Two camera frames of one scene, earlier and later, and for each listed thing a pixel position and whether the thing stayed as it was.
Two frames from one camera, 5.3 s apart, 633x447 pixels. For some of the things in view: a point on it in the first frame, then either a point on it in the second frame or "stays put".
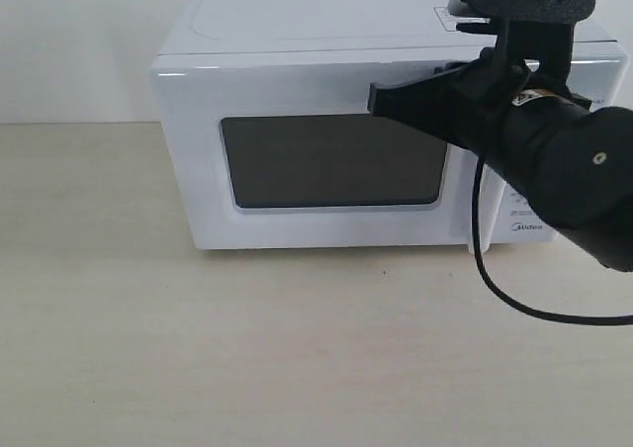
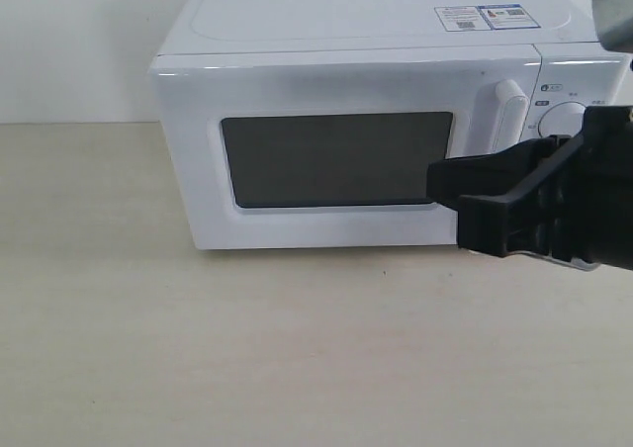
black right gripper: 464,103 → 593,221
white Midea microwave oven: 263,135 stays put
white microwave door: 283,154 stays put
